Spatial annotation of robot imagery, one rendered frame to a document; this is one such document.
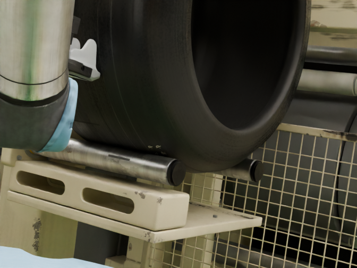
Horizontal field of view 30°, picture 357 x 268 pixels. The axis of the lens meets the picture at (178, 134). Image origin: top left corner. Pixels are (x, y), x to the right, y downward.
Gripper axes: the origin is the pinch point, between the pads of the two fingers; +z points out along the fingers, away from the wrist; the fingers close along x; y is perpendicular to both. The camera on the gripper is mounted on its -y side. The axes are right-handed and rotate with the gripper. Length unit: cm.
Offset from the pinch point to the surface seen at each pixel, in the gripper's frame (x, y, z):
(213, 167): -9.0, -9.5, 26.6
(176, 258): 46, -39, 104
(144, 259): 29, -36, 64
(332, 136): -17, 2, 59
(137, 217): -6.2, -20.2, 10.9
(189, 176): 45, -13, 102
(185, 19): -12.2, 11.4, 4.6
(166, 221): -10.1, -19.9, 13.6
